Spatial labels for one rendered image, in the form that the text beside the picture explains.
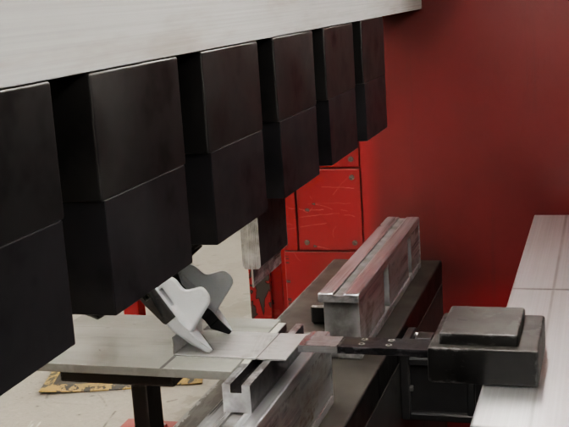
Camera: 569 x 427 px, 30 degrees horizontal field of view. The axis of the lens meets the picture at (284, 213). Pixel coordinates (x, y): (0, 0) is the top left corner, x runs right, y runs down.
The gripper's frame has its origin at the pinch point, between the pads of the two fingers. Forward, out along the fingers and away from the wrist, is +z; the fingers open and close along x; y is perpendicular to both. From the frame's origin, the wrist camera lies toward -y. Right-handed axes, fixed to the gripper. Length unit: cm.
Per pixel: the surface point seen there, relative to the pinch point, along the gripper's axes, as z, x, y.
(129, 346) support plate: -5.3, -1.5, -7.6
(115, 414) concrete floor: 0, 203, -157
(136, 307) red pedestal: -19, 163, -99
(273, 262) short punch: -1.5, 3.2, 10.7
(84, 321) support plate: -11.7, 6.6, -15.2
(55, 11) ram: -21, -48, 32
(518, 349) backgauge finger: 21.1, -4.3, 27.4
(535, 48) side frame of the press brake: 1, 86, 40
